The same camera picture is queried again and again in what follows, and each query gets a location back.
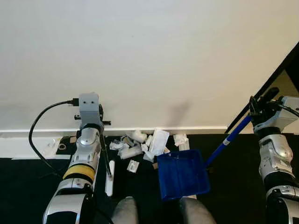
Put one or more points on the white paper roll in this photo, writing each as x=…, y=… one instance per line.
x=131, y=152

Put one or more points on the crumpled white tissue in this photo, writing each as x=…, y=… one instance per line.
x=180, y=139
x=138, y=136

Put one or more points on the grey robot leg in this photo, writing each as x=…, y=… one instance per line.
x=125, y=212
x=196, y=212

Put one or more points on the white brush with black stick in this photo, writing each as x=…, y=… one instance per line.
x=110, y=184

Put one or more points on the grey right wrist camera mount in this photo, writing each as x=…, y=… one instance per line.
x=289, y=103

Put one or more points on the small white paper scrap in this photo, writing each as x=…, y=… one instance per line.
x=117, y=145

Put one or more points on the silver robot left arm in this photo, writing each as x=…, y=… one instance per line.
x=86, y=149

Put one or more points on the clear plastic wrapper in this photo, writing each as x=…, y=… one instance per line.
x=53, y=148

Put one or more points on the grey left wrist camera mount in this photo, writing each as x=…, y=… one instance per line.
x=88, y=107

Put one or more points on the flat white paper packet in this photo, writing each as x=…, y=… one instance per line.
x=159, y=142

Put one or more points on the grey robot right leg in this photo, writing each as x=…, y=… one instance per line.
x=196, y=212

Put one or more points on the small printed packet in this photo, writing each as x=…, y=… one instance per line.
x=133, y=166

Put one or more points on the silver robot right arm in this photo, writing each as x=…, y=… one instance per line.
x=275, y=158

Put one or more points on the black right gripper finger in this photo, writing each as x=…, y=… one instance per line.
x=270, y=95
x=253, y=107

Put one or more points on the grey robot left leg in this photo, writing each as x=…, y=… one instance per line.
x=125, y=212

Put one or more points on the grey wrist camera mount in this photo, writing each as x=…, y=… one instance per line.
x=88, y=107
x=289, y=103

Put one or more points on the black door frame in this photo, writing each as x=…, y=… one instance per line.
x=293, y=65

